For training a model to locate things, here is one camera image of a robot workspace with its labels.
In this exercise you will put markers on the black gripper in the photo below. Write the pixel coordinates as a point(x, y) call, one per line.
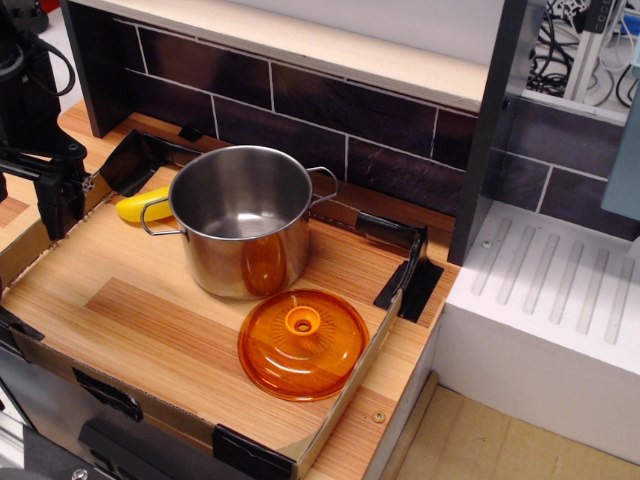
point(56, 161)

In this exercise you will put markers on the stainless steel pot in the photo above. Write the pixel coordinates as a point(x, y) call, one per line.
point(243, 215)

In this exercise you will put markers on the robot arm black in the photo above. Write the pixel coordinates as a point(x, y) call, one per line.
point(34, 75)

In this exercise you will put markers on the cardboard fence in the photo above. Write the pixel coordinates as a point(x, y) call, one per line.
point(195, 320)

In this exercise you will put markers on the yellow plastic banana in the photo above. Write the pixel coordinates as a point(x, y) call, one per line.
point(153, 205)

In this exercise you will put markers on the orange glass lid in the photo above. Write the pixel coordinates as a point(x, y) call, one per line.
point(302, 345)

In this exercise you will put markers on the brass screw grommet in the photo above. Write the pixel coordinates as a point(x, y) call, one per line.
point(378, 417)

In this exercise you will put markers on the wooden shelf with dark posts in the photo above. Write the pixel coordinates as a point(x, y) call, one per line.
point(418, 126)

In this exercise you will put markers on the white drainboard sink unit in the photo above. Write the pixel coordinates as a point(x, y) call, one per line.
point(542, 324)

